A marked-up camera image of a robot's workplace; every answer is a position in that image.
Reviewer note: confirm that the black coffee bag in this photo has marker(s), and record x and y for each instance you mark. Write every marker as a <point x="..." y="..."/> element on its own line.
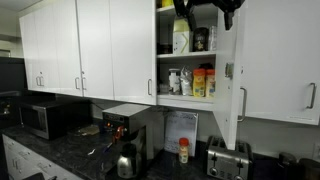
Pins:
<point x="200" y="39"/>

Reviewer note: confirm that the steel coffee carafe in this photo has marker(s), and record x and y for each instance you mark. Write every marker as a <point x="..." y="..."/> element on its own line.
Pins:
<point x="129" y="162"/>

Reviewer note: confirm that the white green coffee bag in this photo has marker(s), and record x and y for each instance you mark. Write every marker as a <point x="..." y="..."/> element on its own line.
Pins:
<point x="181" y="35"/>

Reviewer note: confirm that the yellow creamer bottle left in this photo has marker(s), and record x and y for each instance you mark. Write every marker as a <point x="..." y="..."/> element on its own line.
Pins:
<point x="199" y="82"/>

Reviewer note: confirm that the silver foil bag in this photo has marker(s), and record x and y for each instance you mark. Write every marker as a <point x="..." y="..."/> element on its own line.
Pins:
<point x="186" y="81"/>

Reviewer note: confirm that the steel coffee brewer machine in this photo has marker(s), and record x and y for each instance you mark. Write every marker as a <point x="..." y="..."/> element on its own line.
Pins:
<point x="141" y="125"/>

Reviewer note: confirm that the steel microwave oven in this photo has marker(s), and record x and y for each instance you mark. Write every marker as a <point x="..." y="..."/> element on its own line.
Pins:
<point x="53" y="119"/>

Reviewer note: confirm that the white canister black lid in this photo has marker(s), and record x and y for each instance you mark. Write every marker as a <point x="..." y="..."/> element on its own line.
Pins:
<point x="174" y="81"/>

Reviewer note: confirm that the yellow creamer bottle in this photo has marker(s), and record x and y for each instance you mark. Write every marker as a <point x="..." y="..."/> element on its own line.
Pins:
<point x="210" y="82"/>
<point x="199" y="82"/>

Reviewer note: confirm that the white cabinet door pair left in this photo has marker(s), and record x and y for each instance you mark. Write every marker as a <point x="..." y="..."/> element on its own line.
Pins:
<point x="67" y="48"/>

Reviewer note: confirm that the orange lid spice jar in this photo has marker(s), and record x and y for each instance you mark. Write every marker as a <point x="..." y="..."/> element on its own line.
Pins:
<point x="183" y="150"/>

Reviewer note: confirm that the silver four-slot toaster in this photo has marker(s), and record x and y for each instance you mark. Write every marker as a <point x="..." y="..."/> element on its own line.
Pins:
<point x="224" y="164"/>

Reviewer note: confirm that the yellow creamer bottle right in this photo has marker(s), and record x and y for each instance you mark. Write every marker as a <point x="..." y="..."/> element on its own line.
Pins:
<point x="210" y="82"/>

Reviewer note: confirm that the white lower drawer cabinets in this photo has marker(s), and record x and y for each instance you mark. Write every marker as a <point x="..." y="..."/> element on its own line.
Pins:
<point x="23" y="162"/>

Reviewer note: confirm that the white handwritten paper note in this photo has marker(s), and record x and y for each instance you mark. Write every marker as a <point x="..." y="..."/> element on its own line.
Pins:
<point x="180" y="124"/>

